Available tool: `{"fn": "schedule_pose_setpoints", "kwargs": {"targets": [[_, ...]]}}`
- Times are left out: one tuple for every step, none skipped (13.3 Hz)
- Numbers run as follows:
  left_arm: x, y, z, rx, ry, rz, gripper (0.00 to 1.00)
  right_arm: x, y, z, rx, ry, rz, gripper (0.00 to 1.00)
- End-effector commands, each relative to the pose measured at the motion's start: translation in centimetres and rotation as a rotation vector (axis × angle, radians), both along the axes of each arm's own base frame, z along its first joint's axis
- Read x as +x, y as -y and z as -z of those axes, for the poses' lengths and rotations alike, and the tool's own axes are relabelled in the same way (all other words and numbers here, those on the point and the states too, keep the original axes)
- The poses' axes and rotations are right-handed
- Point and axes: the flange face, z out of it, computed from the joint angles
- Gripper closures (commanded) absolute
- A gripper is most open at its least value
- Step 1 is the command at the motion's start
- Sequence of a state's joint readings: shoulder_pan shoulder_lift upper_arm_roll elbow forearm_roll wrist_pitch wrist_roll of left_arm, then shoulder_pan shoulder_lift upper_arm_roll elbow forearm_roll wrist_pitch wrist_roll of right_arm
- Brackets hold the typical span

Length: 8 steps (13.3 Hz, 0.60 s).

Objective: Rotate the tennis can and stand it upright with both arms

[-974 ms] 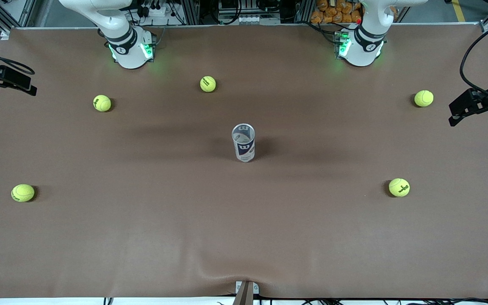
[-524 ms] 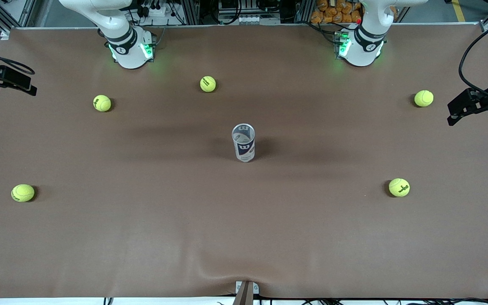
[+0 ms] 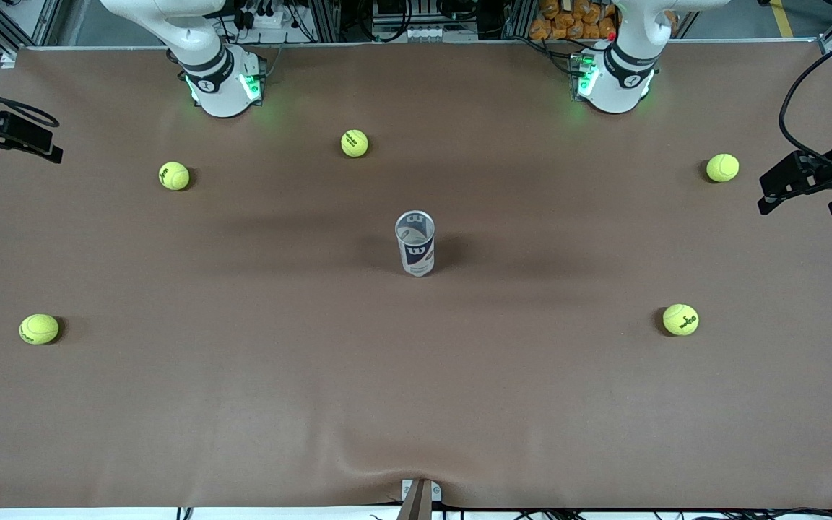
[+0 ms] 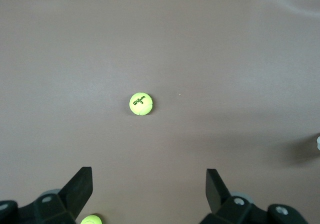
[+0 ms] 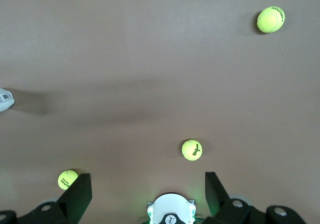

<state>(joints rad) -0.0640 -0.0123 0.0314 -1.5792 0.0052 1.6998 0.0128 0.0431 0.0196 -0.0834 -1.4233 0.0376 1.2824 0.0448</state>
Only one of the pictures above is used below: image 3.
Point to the white blue tennis ball can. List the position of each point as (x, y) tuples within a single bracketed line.
[(416, 253)]

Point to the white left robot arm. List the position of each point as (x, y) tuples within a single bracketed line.
[(618, 79)]

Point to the yellow tennis ball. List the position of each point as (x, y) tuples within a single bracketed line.
[(680, 319), (354, 143), (722, 167)]

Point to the yellow tennis ball Wilson print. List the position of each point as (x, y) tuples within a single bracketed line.
[(174, 175)]

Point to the yellow tennis ball Head print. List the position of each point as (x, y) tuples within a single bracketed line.
[(39, 328)]

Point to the white power strip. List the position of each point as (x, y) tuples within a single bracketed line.
[(266, 16)]

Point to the white connector block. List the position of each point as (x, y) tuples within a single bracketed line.
[(430, 33)]

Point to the brown table cover mat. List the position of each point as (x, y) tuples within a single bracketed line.
[(416, 404)]

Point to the aluminium profile post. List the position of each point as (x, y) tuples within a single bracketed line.
[(322, 18), (517, 18)]

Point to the grey metal bracket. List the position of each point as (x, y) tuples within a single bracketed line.
[(436, 492)]

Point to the brown post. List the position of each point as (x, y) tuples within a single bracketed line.
[(416, 505)]

